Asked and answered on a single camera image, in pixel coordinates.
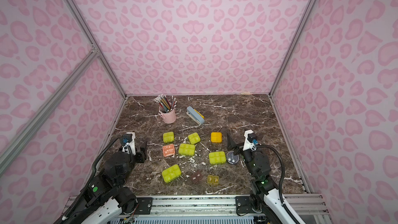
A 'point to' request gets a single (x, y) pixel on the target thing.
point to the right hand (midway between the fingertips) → (235, 132)
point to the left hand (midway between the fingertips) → (141, 140)
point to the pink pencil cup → (170, 116)
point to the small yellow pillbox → (213, 179)
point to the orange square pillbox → (168, 150)
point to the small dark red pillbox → (197, 177)
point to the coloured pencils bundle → (162, 101)
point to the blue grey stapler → (197, 117)
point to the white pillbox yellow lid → (216, 137)
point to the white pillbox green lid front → (171, 173)
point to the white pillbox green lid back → (194, 138)
